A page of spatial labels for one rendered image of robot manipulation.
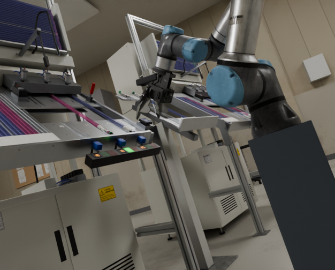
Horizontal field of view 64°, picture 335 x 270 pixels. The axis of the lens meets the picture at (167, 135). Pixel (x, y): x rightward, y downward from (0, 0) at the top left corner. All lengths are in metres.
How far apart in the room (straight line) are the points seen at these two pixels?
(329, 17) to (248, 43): 4.36
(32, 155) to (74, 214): 0.44
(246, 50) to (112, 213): 0.95
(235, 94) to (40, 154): 0.60
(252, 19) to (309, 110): 3.98
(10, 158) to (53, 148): 0.13
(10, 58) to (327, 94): 4.23
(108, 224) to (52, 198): 0.29
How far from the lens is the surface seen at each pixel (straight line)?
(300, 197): 0.84
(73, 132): 1.05
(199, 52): 0.91
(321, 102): 4.74
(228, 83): 0.75
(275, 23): 5.04
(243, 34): 0.77
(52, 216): 1.21
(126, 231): 1.39
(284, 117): 0.86
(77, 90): 1.53
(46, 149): 0.90
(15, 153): 0.86
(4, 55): 1.59
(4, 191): 7.64
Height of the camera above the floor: 0.53
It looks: 8 degrees up
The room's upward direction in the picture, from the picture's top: 18 degrees counter-clockwise
